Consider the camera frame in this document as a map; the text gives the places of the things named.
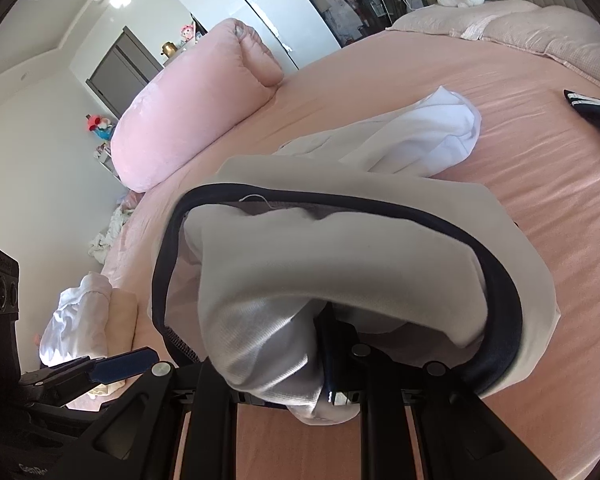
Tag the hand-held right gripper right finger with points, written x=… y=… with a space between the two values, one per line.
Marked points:
x=340 y=350

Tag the small white shelf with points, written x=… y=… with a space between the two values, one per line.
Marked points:
x=107 y=160

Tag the pink doll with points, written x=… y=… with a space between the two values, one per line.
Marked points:
x=187 y=35

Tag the folded white garment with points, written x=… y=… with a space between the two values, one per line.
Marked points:
x=75 y=320

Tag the pink bed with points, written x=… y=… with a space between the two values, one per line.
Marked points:
x=555 y=260

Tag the pile of white clothes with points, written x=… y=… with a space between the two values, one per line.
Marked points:
x=107 y=240

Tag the folded cream garment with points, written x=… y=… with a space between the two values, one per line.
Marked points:
x=122 y=320

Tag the white shirt with navy trim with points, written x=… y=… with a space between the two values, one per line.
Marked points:
x=330 y=260

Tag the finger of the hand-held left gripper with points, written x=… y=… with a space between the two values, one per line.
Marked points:
x=125 y=362

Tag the dark glass wardrobe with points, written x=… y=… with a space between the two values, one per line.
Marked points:
x=340 y=0

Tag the grey cabinet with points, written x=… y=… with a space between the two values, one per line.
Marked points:
x=120 y=75

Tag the white wardrobe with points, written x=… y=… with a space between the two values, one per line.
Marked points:
x=240 y=5

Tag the pink checked quilt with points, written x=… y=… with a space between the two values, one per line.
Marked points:
x=530 y=30

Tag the long pink pillow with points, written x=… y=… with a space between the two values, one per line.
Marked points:
x=180 y=110

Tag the gold ornament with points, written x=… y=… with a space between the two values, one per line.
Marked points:
x=168 y=50

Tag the red and blue plush toy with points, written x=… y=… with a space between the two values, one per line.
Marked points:
x=100 y=127

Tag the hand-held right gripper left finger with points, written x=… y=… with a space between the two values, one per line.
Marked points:
x=215 y=400

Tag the navy shorts with white stripes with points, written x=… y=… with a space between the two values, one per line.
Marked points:
x=595 y=110

